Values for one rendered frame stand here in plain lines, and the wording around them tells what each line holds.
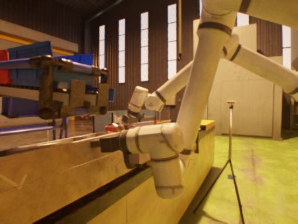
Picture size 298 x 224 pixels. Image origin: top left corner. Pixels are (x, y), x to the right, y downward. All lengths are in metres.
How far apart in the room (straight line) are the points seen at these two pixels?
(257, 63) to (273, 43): 9.25
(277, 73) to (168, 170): 0.98
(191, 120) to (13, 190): 0.55
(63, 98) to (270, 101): 6.23
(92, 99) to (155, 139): 0.23
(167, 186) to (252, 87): 6.03
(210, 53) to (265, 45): 9.81
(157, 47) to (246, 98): 7.11
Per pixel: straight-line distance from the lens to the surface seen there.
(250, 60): 1.24
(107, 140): 0.58
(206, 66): 0.62
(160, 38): 11.85
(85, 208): 0.74
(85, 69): 0.58
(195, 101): 0.61
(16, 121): 11.66
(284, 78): 1.32
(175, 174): 0.53
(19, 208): 0.60
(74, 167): 0.67
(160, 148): 0.50
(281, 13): 0.55
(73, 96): 0.50
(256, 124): 6.46
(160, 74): 11.28
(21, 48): 0.72
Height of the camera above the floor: 1.14
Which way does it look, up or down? 3 degrees down
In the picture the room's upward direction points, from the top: straight up
